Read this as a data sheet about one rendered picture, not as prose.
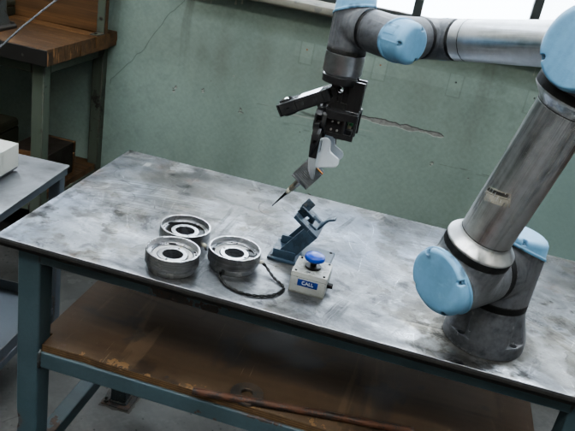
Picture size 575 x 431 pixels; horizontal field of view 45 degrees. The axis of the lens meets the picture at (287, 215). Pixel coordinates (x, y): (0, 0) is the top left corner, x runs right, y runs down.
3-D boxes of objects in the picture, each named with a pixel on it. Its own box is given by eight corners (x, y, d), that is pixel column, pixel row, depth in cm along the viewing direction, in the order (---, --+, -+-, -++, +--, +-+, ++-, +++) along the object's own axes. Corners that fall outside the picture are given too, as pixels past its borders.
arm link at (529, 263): (543, 302, 126) (568, 236, 121) (500, 318, 118) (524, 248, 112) (490, 270, 134) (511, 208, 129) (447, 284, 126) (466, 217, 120)
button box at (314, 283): (287, 291, 134) (292, 268, 132) (295, 274, 140) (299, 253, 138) (328, 301, 132) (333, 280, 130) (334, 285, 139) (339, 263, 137)
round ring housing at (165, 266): (199, 282, 131) (202, 263, 129) (143, 279, 128) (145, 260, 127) (196, 256, 140) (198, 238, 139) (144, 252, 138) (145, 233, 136)
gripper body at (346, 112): (350, 146, 132) (364, 85, 127) (307, 135, 134) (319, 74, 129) (357, 136, 139) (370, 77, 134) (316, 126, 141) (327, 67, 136)
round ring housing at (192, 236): (147, 239, 143) (149, 221, 141) (183, 227, 151) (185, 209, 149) (184, 260, 138) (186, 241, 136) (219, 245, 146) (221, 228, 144)
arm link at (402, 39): (447, 23, 120) (401, 9, 128) (403, 20, 113) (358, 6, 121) (435, 67, 123) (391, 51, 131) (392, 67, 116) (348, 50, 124)
